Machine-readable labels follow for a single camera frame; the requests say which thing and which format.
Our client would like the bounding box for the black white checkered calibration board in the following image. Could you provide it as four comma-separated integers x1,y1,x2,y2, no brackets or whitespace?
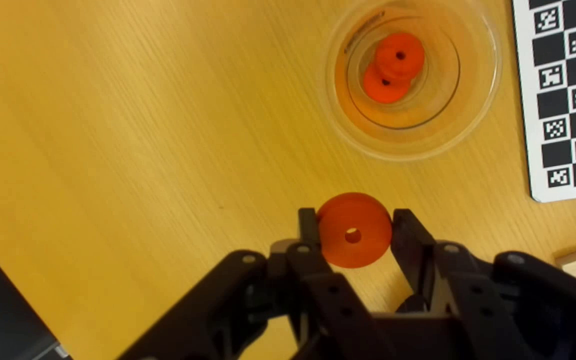
511,0,576,207

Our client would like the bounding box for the transparent plastic cup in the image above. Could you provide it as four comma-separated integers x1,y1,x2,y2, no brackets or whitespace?
324,0,505,163

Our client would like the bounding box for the orange wooden disc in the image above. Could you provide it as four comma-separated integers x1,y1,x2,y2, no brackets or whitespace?
360,63,414,107
374,31,429,84
317,190,394,270

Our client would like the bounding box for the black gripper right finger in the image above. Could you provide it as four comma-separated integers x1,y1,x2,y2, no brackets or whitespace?
390,208,576,360

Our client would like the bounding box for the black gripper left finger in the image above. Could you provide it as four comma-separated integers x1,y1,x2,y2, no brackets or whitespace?
116,207,385,360

